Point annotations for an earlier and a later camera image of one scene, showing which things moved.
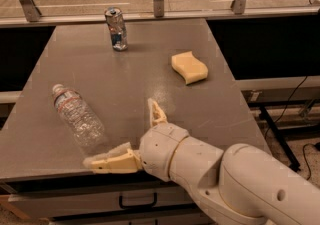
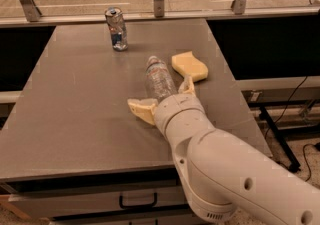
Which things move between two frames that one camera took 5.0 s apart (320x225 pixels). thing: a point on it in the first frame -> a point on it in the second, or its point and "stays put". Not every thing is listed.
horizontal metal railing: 152,17 stays put
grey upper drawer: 38,205 stays put
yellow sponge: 190,68 stays put
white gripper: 160,150 -> 171,107
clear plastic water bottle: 82,122 -> 159,80
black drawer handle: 155,199 stays put
